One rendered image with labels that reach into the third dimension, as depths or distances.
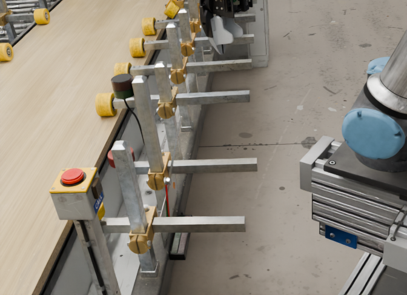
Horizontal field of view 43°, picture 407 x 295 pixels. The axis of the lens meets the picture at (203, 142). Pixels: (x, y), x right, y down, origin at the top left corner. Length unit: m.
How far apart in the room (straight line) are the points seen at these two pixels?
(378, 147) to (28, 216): 0.91
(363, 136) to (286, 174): 1.92
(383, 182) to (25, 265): 0.84
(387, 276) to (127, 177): 1.20
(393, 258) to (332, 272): 1.21
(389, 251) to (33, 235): 0.85
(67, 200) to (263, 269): 1.56
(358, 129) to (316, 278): 1.42
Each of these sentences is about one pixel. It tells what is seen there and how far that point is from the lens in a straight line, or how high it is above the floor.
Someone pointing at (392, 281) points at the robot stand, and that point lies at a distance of 2.10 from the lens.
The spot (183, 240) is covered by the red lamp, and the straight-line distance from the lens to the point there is 1.54.
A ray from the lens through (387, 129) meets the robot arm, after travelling 0.99.
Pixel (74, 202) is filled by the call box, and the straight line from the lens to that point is 0.95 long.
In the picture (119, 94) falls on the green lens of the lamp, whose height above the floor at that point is 1.14.
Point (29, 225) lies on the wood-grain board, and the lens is 1.43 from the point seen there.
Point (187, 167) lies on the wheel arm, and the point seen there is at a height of 0.85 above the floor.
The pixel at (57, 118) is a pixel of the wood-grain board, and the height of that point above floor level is 0.90.
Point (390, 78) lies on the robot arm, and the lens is 0.97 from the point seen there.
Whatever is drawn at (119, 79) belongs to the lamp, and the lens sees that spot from 1.41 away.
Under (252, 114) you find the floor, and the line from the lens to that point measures 3.50.
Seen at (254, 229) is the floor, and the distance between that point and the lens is 2.58.
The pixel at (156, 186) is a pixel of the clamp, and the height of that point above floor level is 0.83.
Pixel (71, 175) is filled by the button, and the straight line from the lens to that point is 0.95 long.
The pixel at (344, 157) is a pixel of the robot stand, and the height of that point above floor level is 1.04.
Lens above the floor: 1.75
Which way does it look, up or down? 33 degrees down
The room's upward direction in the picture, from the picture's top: 8 degrees counter-clockwise
